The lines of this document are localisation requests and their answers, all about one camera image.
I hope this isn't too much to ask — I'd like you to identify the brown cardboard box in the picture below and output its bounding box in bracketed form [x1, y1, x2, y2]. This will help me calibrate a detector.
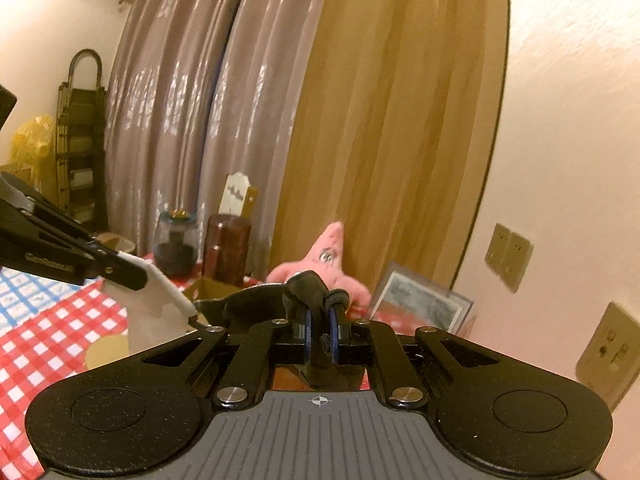
[182, 277, 261, 326]

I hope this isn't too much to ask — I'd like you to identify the brown metal canister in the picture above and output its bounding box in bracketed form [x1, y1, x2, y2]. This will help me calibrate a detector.
[203, 213, 252, 288]

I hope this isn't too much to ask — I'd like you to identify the black folding rack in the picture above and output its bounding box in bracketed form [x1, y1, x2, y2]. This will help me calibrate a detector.
[55, 49, 108, 226]

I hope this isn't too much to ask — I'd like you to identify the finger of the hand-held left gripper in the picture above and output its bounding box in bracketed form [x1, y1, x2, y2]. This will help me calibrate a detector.
[0, 199, 125, 262]
[0, 237, 153, 292]

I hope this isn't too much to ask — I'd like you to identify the pink starfish plush toy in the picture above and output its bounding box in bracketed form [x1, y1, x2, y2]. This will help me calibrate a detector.
[265, 221, 372, 306]

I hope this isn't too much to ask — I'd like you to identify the clear picture frame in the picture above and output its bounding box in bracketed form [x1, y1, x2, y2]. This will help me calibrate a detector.
[368, 261, 476, 336]

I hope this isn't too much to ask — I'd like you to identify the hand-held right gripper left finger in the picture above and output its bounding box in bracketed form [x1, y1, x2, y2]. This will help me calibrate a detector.
[140, 310, 316, 411]

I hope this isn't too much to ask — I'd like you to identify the beige patterned curtain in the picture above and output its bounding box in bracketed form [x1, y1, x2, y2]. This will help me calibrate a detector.
[197, 0, 331, 261]
[102, 0, 246, 256]

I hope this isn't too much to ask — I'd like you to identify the wicker basket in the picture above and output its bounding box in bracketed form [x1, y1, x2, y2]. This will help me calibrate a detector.
[92, 231, 136, 256]

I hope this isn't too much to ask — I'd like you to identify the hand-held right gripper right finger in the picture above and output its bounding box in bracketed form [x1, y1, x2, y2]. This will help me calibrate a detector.
[327, 310, 501, 411]

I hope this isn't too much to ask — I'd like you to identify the yellow plastic bag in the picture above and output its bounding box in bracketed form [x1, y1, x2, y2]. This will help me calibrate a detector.
[11, 115, 55, 196]

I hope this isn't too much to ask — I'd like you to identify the large gold wall socket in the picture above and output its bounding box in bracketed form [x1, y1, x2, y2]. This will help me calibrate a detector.
[575, 301, 640, 413]

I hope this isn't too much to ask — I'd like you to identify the gold lid nut jar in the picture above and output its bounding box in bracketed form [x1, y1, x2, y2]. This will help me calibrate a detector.
[85, 335, 132, 372]

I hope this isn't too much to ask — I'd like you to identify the red checkered tablecloth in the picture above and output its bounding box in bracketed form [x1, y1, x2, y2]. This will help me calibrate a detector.
[0, 252, 396, 466]

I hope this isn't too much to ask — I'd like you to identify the blue checkered cloth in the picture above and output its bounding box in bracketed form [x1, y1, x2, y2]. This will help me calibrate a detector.
[0, 266, 83, 336]

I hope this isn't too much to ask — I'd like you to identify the black fabric face mask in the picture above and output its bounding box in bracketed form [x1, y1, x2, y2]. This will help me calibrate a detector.
[192, 270, 361, 388]

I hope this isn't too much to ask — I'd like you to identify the wooden door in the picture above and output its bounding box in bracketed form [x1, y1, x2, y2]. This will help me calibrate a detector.
[265, 0, 511, 291]

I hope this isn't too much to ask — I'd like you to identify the dark lid glass jar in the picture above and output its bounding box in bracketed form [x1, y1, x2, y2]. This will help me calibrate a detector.
[155, 208, 199, 278]

